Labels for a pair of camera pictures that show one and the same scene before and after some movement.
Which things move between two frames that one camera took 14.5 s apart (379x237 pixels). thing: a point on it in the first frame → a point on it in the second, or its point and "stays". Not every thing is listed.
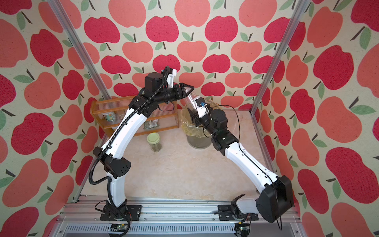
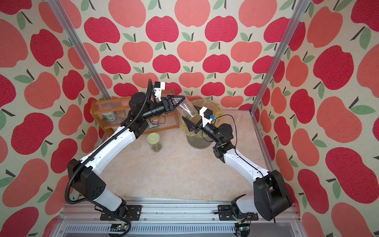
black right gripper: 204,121 → 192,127
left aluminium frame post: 81,49 stays
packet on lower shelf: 151,124 stays
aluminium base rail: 169,217 stays
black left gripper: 182,90 → 167,104
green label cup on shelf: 109,116 stays
